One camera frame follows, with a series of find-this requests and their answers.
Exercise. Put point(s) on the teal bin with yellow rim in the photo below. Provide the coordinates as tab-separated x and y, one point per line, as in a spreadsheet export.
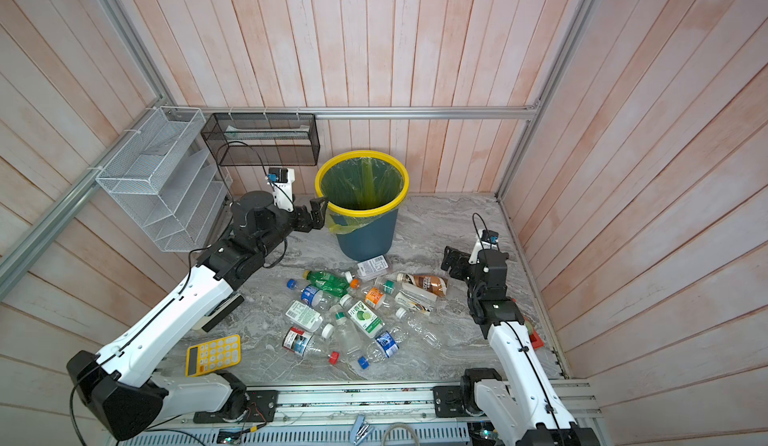
371	241

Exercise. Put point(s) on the clear crushed bottle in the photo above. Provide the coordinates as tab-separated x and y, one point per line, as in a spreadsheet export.
414	323

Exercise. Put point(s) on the white wire mesh shelf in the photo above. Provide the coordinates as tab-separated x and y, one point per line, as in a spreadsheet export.
165	182

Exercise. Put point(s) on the red flat box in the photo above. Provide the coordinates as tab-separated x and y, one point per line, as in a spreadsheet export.
534	337

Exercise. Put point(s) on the yellow bin liner bag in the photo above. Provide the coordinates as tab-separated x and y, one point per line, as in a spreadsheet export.
361	187

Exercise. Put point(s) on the white green label bottle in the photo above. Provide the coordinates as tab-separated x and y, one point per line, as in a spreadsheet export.
304	316

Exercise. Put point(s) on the orange label small bottle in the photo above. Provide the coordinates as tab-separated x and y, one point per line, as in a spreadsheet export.
374	298

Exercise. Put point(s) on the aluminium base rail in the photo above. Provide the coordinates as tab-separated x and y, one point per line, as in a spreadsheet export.
324	414

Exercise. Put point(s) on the blue metal clip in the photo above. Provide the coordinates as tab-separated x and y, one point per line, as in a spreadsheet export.
360	430

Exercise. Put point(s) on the blue cap blue label bottle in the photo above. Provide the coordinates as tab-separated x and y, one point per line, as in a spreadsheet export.
383	347

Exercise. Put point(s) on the clear bottle green neck label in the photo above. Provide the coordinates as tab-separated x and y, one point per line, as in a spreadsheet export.
390	287

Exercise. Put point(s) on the blue label water bottle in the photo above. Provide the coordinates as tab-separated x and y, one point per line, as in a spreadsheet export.
311	295

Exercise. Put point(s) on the black mesh wall basket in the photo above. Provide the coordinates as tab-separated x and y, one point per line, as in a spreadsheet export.
262	139

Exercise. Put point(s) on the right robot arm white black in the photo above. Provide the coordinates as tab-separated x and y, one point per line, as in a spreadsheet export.
521	404

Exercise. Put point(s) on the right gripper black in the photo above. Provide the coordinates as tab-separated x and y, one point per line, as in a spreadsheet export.
451	259

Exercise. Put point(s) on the lime label juice bottle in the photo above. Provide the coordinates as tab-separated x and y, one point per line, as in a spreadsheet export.
368	322

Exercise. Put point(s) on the red cap labelled bottle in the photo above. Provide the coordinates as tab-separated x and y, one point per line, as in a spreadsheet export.
307	345

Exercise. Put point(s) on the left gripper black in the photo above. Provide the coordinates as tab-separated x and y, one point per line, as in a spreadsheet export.
318	216

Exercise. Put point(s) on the green plastic bottle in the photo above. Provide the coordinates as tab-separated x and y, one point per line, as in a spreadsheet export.
336	286

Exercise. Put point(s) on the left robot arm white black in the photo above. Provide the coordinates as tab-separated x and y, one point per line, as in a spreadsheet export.
120	385

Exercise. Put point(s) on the yellow calculator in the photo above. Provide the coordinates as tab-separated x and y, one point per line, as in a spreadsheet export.
213	356

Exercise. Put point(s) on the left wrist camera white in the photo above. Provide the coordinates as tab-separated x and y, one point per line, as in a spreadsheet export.
281	181

